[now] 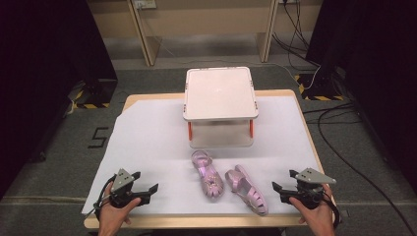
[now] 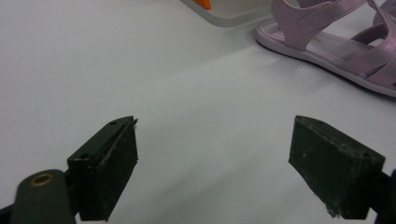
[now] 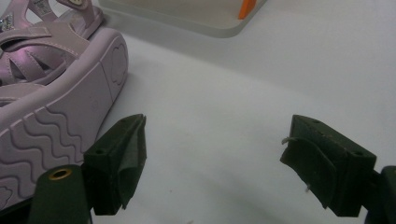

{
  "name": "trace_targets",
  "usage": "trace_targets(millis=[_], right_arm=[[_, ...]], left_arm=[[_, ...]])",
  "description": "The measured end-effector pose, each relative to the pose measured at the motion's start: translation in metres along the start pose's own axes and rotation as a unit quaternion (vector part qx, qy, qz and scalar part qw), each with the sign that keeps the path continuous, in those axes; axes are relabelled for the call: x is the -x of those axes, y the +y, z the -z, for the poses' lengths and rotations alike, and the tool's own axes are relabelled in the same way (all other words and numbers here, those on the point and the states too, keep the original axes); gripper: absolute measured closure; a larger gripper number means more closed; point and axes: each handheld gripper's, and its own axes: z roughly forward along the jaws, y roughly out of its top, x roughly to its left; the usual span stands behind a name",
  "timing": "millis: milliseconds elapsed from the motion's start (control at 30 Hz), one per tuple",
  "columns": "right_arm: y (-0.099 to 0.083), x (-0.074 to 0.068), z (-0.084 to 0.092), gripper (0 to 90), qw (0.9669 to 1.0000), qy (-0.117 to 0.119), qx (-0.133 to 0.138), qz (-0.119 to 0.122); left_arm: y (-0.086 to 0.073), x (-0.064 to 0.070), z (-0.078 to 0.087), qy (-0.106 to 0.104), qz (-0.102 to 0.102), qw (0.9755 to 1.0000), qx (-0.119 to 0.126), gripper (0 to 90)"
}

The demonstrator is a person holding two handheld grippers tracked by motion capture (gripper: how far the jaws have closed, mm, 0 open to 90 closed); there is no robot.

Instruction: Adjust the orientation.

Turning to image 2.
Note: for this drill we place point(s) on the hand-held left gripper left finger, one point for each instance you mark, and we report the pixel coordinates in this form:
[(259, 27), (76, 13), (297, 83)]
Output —
[(102, 168)]

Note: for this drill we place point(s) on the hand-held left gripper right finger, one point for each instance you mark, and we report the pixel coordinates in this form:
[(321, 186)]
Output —
[(336, 168)]

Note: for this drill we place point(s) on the pink child sandal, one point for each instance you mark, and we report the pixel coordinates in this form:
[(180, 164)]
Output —
[(330, 49), (387, 11)]

